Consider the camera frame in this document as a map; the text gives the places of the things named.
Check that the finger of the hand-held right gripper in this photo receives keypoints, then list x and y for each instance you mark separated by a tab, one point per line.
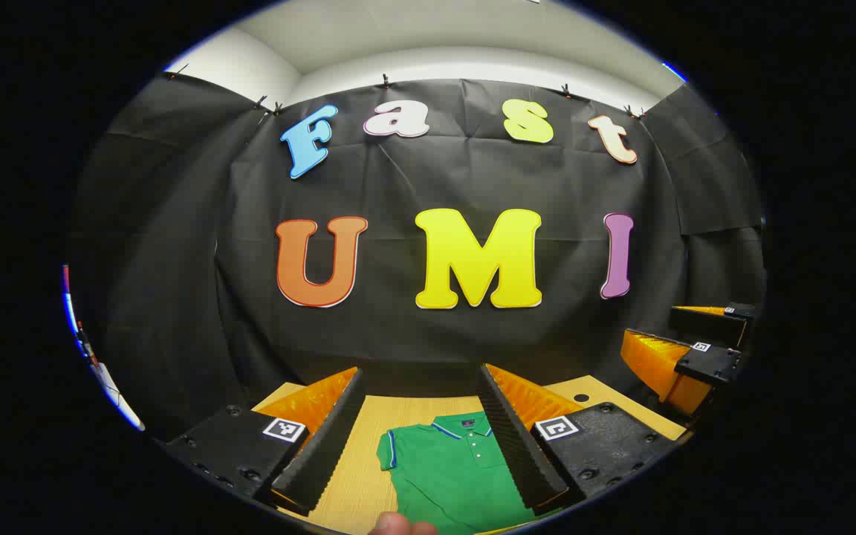
710	325
707	364

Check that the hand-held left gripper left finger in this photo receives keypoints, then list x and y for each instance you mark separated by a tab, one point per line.
328	446

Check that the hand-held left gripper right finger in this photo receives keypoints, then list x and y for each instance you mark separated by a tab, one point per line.
517	446

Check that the green T-shirt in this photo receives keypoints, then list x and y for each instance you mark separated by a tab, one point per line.
450	475

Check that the black backdrop cloth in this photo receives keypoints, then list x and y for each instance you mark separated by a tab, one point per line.
398	334

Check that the row of black cloth clips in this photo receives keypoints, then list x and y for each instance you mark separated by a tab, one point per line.
386	80

